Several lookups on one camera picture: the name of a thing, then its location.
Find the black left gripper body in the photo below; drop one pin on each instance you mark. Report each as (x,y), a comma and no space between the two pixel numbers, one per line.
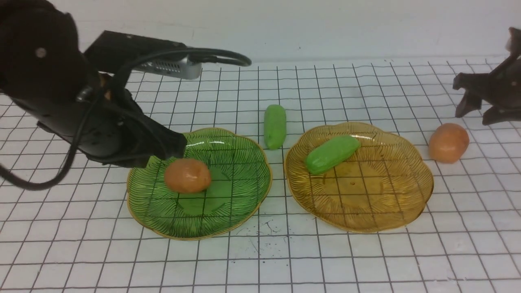
(59,102)

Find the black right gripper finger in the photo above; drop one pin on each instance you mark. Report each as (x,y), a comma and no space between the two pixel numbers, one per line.
(496,115)
(478,88)

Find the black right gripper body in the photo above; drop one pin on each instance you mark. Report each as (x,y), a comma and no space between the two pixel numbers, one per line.
(505,78)

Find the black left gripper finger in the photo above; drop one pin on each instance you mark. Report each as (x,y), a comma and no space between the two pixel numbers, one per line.
(160,141)
(131,160)

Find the orange toy potato front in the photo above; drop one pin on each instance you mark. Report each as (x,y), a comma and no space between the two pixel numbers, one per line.
(187,175)

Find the orange toy potato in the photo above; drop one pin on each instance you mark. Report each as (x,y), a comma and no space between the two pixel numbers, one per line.
(187,175)
(448,143)

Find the small green toy cucumber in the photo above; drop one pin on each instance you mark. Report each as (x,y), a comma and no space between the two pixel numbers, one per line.
(275,126)

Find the large green toy cucumber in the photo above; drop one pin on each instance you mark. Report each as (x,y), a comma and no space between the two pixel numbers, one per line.
(331,153)

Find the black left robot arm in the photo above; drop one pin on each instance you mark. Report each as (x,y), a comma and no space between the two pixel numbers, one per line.
(44,72)

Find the green glass scalloped plate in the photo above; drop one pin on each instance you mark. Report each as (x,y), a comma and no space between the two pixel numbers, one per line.
(241,180)

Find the amber glass scalloped plate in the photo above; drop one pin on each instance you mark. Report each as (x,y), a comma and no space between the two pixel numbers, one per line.
(384,185)

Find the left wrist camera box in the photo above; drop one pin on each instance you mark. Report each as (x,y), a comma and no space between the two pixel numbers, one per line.
(146,55)

